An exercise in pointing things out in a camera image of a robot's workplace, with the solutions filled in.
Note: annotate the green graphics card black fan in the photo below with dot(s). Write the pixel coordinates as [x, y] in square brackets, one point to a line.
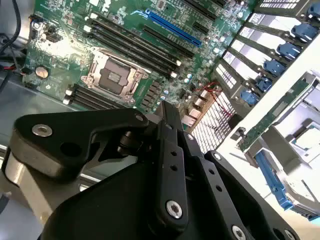
[280, 110]

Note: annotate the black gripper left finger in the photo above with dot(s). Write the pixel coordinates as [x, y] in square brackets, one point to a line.
[62, 130]

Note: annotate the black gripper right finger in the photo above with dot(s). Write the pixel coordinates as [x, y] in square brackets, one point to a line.
[225, 190]

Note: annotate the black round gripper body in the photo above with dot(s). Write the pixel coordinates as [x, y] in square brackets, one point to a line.
[112, 212]

